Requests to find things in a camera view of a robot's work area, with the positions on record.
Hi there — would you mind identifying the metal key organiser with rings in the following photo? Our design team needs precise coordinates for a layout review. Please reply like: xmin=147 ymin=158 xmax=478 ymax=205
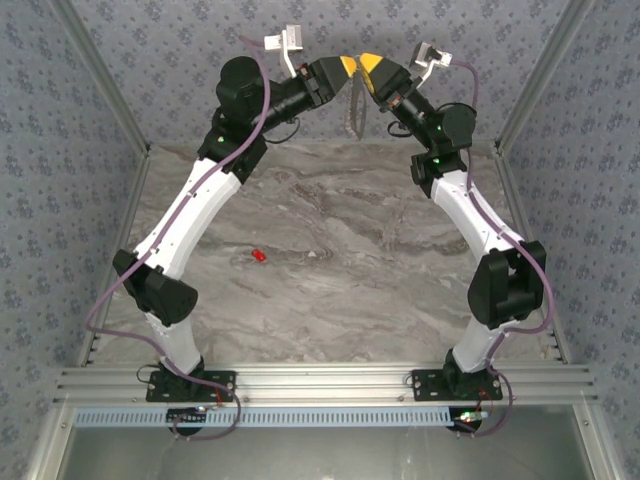
xmin=343 ymin=69 xmax=371 ymax=142

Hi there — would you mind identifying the left aluminium corner post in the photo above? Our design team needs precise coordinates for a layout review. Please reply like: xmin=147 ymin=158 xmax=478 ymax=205
xmin=48 ymin=0 xmax=153 ymax=157

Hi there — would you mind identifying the black controller board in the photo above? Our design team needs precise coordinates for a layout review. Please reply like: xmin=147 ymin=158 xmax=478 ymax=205
xmin=166 ymin=407 xmax=209 ymax=435
xmin=449 ymin=407 xmax=490 ymax=434

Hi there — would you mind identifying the aluminium side rail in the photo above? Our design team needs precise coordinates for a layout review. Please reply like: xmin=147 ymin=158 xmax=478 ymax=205
xmin=492 ymin=149 xmax=572 ymax=365
xmin=75 ymin=149 xmax=153 ymax=369

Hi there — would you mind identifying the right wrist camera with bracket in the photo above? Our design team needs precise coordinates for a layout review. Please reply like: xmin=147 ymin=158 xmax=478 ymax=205
xmin=410 ymin=41 xmax=454 ymax=86

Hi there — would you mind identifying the right black controller board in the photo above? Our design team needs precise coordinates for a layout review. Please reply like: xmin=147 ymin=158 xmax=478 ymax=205
xmin=449 ymin=407 xmax=490 ymax=434

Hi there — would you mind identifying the wide aluminium base rail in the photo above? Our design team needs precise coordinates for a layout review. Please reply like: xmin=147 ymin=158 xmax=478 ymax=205
xmin=53 ymin=363 xmax=600 ymax=407

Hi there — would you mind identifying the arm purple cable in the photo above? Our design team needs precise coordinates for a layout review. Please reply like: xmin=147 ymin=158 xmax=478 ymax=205
xmin=451 ymin=58 xmax=557 ymax=439
xmin=84 ymin=34 xmax=273 ymax=442

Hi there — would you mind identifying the left aluminium side rail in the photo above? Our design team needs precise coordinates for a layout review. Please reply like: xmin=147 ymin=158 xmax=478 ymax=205
xmin=75 ymin=149 xmax=153 ymax=369

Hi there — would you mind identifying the left lower aluminium frame post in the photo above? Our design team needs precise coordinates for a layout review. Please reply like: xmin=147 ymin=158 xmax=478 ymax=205
xmin=24 ymin=404 xmax=77 ymax=480

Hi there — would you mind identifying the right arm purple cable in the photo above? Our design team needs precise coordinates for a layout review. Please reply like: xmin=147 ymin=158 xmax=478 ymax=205
xmin=451 ymin=58 xmax=557 ymax=439

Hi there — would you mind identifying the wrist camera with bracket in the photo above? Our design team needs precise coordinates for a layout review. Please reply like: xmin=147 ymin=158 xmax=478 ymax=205
xmin=410 ymin=41 xmax=454 ymax=86
xmin=263 ymin=23 xmax=306 ymax=77

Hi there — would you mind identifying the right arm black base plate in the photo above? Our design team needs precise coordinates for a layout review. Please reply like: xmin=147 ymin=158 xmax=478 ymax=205
xmin=410 ymin=368 xmax=504 ymax=403

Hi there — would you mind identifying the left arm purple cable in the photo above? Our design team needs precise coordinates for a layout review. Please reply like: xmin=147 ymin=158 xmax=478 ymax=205
xmin=84 ymin=34 xmax=273 ymax=442

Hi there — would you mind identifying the right lower aluminium frame post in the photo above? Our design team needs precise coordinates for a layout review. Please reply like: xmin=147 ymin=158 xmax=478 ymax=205
xmin=573 ymin=404 xmax=624 ymax=480

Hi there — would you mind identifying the left black controller board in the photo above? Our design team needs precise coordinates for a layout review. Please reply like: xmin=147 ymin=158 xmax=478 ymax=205
xmin=166 ymin=407 xmax=209 ymax=435

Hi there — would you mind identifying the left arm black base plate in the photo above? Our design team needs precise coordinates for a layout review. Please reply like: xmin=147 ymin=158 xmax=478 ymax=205
xmin=144 ymin=369 xmax=238 ymax=404

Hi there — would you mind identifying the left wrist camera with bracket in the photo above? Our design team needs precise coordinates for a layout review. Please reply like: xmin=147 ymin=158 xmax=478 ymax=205
xmin=263 ymin=23 xmax=306 ymax=77

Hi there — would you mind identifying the slotted grey cable duct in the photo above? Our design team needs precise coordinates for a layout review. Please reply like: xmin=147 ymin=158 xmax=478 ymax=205
xmin=73 ymin=405 xmax=454 ymax=430

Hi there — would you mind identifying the aluminium frame post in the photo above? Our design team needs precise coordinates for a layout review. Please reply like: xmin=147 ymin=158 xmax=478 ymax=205
xmin=24 ymin=404 xmax=77 ymax=480
xmin=573 ymin=404 xmax=624 ymax=480

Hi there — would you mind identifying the grey metal panel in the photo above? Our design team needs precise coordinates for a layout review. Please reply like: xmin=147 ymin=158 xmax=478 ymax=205
xmin=58 ymin=425 xmax=599 ymax=480

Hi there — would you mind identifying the aluminium corner post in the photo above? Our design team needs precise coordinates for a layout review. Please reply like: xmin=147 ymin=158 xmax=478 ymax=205
xmin=48 ymin=0 xmax=153 ymax=157
xmin=493 ymin=0 xmax=597 ymax=157

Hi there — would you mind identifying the right aluminium corner post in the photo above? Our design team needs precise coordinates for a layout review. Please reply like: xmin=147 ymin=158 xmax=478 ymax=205
xmin=493 ymin=0 xmax=597 ymax=157

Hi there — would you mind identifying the right aluminium side rail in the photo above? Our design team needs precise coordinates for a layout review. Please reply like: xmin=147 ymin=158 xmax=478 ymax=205
xmin=492 ymin=149 xmax=572 ymax=365

